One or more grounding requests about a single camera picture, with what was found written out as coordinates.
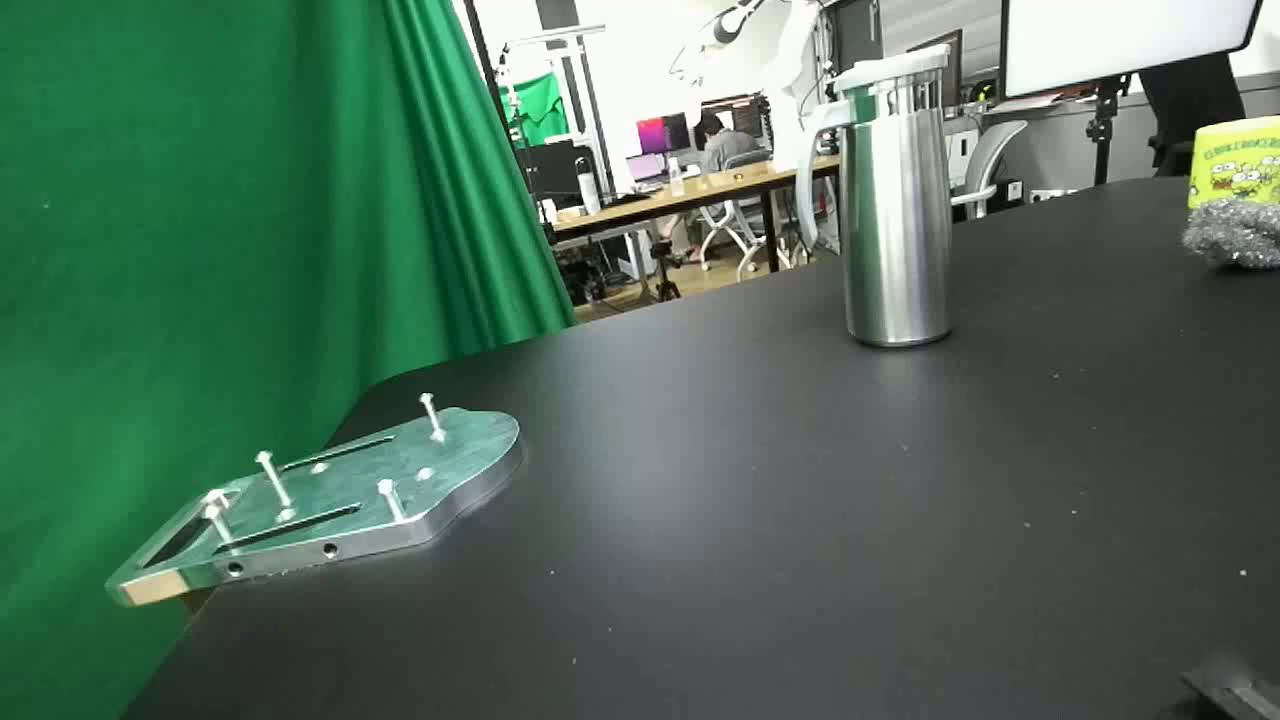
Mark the white flask lid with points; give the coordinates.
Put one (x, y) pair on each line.
(891, 66)

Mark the silver metal flask body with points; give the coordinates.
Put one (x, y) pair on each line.
(894, 213)

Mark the wooden office desk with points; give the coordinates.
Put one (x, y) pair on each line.
(692, 192)

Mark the silver screw in plate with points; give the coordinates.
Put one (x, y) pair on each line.
(217, 519)
(273, 482)
(390, 502)
(435, 417)

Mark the monitor with pink screen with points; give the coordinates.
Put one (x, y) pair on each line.
(663, 134)

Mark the seated person in grey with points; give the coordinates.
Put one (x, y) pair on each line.
(730, 142)

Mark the grey metal mounting plate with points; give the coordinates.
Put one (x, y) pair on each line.
(403, 475)

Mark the small green backdrop cloth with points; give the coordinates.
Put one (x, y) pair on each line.
(541, 106)

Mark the white office chair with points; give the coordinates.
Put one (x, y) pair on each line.
(986, 160)

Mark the green fabric curtain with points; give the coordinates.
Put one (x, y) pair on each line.
(200, 226)

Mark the black tripod stand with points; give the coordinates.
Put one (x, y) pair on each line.
(1105, 126)

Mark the white display board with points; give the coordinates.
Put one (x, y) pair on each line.
(1126, 39)

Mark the black flat object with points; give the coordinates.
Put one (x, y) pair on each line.
(1234, 689)

